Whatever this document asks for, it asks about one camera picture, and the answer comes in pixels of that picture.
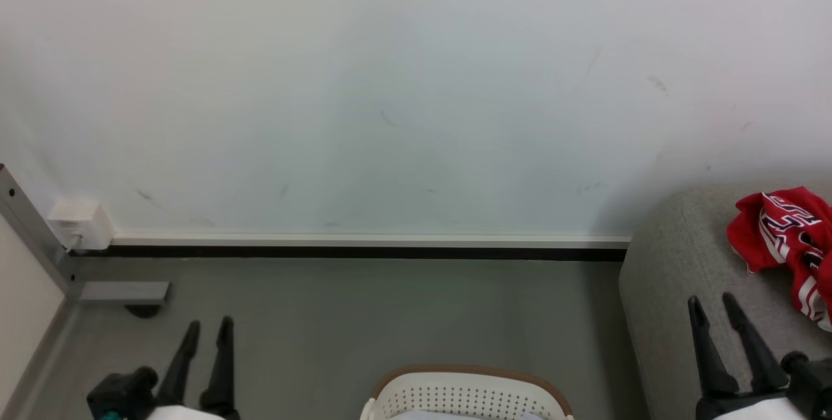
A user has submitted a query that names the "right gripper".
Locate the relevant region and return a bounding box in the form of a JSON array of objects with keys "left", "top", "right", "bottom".
[{"left": 687, "top": 291, "right": 832, "bottom": 420}]

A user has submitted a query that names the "white perforated basket brown rim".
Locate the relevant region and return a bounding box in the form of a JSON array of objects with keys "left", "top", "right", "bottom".
[{"left": 359, "top": 364, "right": 575, "bottom": 420}]

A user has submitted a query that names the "white black wall baseboard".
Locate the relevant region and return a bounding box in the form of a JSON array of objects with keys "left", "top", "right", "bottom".
[{"left": 68, "top": 231, "right": 632, "bottom": 262}]

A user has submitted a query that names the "red white sports jersey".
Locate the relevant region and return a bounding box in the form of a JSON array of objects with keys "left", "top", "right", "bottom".
[{"left": 726, "top": 186, "right": 832, "bottom": 333}]

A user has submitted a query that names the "white wall socket box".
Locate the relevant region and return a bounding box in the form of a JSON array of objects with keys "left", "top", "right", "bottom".
[{"left": 46, "top": 197, "right": 115, "bottom": 252}]

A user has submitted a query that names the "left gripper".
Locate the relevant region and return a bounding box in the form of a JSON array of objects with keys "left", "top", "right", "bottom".
[{"left": 86, "top": 315, "right": 239, "bottom": 420}]

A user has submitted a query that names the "grey metal frame leg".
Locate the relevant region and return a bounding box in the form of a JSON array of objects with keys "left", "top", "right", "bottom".
[{"left": 0, "top": 163, "right": 172, "bottom": 307}]

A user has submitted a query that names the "grey fabric sofa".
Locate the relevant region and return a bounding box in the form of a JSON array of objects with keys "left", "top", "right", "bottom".
[{"left": 619, "top": 181, "right": 832, "bottom": 420}]

